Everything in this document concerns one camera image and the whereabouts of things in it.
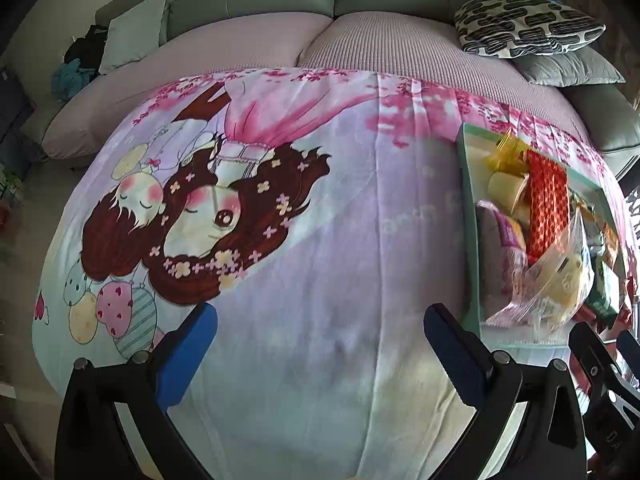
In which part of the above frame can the grey pillow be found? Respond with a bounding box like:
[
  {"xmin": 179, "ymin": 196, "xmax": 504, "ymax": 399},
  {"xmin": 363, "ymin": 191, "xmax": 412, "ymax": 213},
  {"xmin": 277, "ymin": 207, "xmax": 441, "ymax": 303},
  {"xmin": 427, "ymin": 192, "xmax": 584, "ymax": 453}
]
[{"xmin": 515, "ymin": 45, "xmax": 626, "ymax": 87}]

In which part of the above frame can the teal shallow cardboard tray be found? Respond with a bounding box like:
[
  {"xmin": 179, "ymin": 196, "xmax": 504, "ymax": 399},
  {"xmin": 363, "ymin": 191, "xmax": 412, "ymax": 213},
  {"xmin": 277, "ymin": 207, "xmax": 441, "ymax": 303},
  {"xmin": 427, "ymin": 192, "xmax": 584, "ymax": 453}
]
[{"xmin": 455, "ymin": 122, "xmax": 633, "ymax": 351}]

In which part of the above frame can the clear steamed cake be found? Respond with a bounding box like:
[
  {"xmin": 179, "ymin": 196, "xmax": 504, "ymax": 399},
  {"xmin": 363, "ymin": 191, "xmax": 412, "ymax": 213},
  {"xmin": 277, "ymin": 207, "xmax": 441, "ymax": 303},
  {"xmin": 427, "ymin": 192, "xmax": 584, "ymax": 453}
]
[{"xmin": 487, "ymin": 210, "xmax": 596, "ymax": 343}]

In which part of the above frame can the black white patterned pillow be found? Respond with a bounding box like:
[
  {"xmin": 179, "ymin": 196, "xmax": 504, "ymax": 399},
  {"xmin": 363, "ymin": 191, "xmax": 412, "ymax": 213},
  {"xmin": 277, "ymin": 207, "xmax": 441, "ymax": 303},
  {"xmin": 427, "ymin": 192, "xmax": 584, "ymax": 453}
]
[{"xmin": 454, "ymin": 0, "xmax": 607, "ymax": 57}]

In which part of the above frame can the yellow transparent snack packet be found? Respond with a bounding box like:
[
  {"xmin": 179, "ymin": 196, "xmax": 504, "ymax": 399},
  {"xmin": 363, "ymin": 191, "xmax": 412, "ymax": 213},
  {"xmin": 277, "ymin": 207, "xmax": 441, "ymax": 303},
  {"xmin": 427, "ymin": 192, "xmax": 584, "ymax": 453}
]
[{"xmin": 482, "ymin": 132, "xmax": 531, "ymax": 173}]

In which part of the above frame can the white green biscuit packet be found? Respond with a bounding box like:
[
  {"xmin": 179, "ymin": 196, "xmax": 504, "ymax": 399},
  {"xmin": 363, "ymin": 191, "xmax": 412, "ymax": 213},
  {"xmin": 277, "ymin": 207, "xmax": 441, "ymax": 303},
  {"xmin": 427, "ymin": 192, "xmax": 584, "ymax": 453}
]
[{"xmin": 585, "ymin": 255, "xmax": 623, "ymax": 328}]

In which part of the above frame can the purple white snack packet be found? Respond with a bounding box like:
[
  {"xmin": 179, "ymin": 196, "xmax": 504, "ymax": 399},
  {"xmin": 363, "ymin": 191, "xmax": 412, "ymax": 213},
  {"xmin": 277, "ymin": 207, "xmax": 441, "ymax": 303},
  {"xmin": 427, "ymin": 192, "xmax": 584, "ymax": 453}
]
[{"xmin": 475, "ymin": 200, "xmax": 528, "ymax": 311}]

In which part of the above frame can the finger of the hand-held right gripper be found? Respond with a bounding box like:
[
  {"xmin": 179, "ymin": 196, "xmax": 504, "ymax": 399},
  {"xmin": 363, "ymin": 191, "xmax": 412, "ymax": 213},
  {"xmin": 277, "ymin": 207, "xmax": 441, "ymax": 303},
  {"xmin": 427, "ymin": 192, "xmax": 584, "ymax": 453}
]
[
  {"xmin": 616, "ymin": 330, "xmax": 640, "ymax": 376},
  {"xmin": 568, "ymin": 321, "xmax": 626, "ymax": 402}
]

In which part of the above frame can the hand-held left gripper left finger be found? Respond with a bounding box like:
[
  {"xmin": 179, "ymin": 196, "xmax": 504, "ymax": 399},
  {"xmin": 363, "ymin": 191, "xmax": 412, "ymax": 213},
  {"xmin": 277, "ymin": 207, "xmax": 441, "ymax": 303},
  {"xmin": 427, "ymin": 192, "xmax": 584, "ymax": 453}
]
[{"xmin": 54, "ymin": 302, "xmax": 219, "ymax": 480}]

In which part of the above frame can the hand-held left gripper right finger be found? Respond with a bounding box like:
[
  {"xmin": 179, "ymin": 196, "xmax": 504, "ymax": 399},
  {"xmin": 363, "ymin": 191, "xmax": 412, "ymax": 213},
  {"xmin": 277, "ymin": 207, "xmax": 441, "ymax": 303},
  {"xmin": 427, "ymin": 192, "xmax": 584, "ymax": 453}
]
[{"xmin": 422, "ymin": 303, "xmax": 587, "ymax": 480}]

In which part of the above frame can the teal cloth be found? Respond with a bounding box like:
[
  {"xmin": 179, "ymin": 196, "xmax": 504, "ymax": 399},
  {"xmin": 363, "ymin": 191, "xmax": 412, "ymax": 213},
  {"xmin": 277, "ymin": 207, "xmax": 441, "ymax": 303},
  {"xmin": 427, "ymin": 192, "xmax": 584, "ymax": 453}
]
[{"xmin": 51, "ymin": 58, "xmax": 98, "ymax": 102}]

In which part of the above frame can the pink ribbed sofa cover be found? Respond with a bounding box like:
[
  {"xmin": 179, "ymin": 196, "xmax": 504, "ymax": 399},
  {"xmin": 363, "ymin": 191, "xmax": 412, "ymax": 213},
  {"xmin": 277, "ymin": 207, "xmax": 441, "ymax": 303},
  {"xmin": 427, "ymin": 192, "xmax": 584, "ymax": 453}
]
[{"xmin": 42, "ymin": 10, "xmax": 596, "ymax": 161}]

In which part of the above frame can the red gold patterned packet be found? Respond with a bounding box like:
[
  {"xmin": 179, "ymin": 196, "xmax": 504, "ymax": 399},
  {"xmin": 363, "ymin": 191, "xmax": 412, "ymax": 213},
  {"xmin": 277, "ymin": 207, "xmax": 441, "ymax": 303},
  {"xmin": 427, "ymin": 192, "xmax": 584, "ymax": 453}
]
[{"xmin": 525, "ymin": 151, "xmax": 571, "ymax": 261}]

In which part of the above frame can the pale green pillow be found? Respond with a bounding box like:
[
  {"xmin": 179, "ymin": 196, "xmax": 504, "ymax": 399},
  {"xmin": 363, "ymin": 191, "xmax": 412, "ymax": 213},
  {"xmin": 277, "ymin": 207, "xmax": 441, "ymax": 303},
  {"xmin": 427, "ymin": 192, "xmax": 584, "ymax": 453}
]
[{"xmin": 97, "ymin": 0, "xmax": 172, "ymax": 75}]

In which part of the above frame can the printed cartoon blanket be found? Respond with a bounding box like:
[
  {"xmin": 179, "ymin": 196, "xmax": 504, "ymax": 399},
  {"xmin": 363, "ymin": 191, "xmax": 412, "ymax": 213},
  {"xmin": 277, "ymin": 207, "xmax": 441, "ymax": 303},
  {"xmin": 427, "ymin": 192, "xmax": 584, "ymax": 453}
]
[{"xmin": 31, "ymin": 67, "xmax": 640, "ymax": 480}]

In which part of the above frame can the dark cabinet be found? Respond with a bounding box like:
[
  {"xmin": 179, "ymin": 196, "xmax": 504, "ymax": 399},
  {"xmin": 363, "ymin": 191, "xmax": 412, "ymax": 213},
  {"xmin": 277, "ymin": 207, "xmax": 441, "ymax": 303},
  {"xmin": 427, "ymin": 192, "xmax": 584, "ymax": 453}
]
[{"xmin": 0, "ymin": 65, "xmax": 36, "ymax": 176}]

